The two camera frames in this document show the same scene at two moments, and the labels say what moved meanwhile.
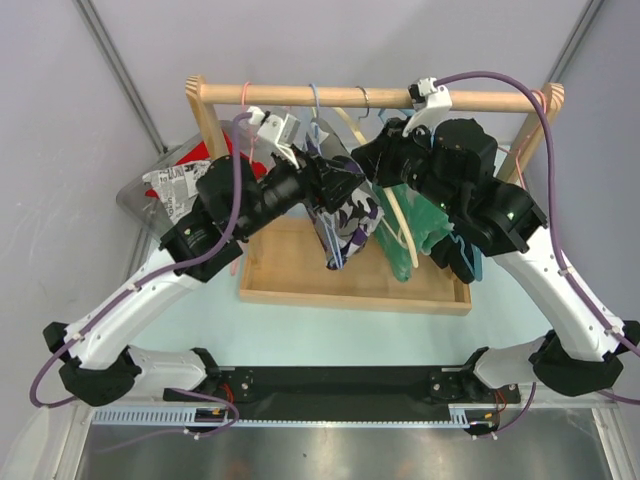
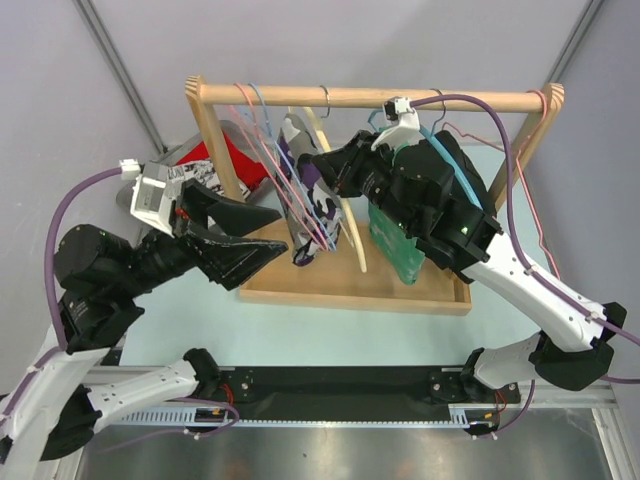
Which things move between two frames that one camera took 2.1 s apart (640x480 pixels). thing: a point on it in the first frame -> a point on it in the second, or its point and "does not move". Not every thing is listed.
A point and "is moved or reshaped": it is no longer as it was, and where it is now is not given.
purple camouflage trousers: [343, 231] is moved or reshaped
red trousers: [200, 154] does not move
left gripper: [323, 182] -> [232, 262]
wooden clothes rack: [284, 261] does not move
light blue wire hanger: [318, 134] is moved or reshaped
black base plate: [339, 393] does not move
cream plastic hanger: [388, 193] -> [323, 147]
